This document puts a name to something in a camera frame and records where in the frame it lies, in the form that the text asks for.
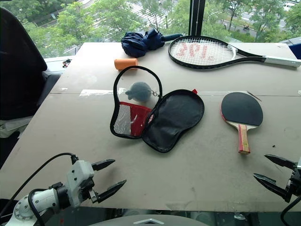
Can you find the blue box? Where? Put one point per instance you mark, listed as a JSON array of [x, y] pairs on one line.
[[295, 48]]

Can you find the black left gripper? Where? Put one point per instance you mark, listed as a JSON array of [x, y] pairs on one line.
[[89, 190]]

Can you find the table tennis paddle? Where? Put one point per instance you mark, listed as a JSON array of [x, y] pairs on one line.
[[242, 108]]

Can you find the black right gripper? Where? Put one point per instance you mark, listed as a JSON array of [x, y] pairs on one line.
[[295, 182]]

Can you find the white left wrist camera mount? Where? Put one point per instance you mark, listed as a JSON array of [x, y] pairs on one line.
[[80, 173]]

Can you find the black white tennis racket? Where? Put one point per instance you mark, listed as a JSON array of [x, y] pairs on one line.
[[200, 50]]

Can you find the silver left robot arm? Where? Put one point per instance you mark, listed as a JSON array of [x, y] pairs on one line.
[[41, 199]]

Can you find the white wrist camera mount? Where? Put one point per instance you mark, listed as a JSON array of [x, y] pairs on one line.
[[80, 173], [299, 163]]

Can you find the thin dark stick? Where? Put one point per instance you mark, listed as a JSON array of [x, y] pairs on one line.
[[254, 96]]

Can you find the small black red clip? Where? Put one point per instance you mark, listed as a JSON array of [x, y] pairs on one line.
[[66, 62]]

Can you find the orange foam cylinder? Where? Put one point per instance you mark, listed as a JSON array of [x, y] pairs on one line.
[[125, 63]]

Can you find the black office chair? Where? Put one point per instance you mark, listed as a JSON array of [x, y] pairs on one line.
[[18, 70]]

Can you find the navy blue folded umbrella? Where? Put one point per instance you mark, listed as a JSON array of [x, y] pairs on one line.
[[138, 43]]

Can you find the white crumpled sheet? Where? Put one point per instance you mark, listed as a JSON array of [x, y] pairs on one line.
[[14, 126]]

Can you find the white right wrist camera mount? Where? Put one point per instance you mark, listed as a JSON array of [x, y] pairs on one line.
[[299, 163]]

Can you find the black window frame post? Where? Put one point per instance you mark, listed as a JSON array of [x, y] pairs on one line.
[[197, 16]]

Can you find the black red paddle case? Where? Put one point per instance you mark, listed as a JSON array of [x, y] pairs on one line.
[[174, 117]]

